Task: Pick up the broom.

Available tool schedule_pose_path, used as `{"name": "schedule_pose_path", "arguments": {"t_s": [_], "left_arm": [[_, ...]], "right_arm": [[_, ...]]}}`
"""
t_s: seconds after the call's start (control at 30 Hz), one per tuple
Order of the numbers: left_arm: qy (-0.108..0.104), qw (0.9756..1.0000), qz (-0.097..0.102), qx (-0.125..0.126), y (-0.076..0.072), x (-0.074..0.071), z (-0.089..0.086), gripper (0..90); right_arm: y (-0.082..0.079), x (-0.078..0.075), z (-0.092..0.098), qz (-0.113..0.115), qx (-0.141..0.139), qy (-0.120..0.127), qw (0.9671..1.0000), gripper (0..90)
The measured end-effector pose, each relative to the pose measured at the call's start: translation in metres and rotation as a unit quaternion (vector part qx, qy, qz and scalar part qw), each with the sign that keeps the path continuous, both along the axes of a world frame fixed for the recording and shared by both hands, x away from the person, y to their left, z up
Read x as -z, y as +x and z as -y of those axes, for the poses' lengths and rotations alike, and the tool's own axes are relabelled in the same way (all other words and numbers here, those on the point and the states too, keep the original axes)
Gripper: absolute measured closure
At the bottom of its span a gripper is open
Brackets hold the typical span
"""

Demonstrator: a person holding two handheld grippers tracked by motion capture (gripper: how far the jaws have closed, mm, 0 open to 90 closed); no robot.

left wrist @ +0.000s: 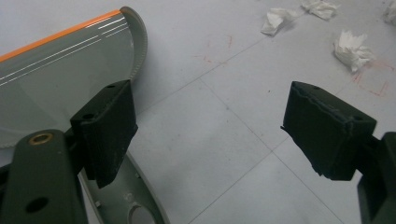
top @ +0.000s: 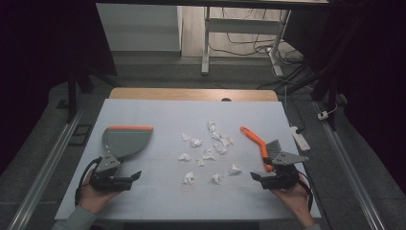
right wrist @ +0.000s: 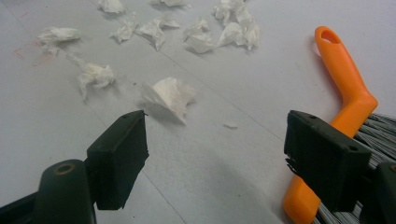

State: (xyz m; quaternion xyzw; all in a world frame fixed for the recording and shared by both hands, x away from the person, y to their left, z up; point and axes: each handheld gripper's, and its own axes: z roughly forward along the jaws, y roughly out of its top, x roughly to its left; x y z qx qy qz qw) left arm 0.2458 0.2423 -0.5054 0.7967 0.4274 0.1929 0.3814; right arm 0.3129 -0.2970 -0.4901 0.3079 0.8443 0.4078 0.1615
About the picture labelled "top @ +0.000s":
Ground white desk frame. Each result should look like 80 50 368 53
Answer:
200 6 292 78

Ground person's left hand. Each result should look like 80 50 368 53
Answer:
78 170 122 215

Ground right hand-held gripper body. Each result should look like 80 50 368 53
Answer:
259 150 310 192

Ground white power strip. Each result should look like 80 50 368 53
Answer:
289 126 311 152

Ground wooden table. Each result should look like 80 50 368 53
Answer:
108 87 280 103

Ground orange-handled grey brush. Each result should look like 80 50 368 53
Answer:
239 126 283 173

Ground white cabinet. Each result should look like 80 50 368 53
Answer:
95 3 184 53

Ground scattered white paper scraps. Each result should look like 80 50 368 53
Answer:
177 121 244 186

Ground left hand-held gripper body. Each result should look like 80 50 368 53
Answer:
88 151 129 194

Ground white table mat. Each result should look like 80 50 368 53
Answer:
55 98 322 222

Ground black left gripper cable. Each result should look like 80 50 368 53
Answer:
74 156 103 207

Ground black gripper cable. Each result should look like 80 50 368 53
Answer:
296 171 315 213
74 156 103 207

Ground grey dustpan with orange edge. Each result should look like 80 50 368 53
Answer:
101 125 154 161

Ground person's right hand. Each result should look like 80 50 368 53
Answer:
270 177 316 228

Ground black stand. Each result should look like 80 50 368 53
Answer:
64 61 123 125
274 56 350 132

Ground aluminium floor rail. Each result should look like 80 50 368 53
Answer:
6 106 88 230
314 101 388 230

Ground tangle of black floor cables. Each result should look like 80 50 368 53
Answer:
209 8 305 66

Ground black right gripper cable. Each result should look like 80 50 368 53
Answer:
296 171 315 213

